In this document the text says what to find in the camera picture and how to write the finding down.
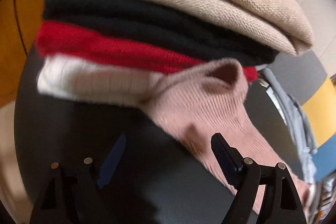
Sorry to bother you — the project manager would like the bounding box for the pink knit sweater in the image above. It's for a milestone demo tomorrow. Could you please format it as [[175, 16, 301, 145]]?
[[140, 57, 312, 215]]

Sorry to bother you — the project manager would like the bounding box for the light blue grey garment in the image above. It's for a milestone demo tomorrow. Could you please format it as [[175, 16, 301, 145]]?
[[261, 68, 318, 184]]

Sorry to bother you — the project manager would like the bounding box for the white folded sweater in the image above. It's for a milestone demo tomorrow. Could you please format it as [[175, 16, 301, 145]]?
[[37, 54, 165, 107]]

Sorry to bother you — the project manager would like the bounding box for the grey yellow blue chair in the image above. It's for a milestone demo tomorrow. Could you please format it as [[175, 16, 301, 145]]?
[[269, 51, 335, 181]]

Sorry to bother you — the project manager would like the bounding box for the red folded sweater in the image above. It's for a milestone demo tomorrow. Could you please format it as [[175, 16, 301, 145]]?
[[35, 20, 259, 83]]

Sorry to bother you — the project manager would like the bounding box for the black folded sweater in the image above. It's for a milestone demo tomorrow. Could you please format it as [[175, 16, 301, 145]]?
[[43, 0, 279, 66]]

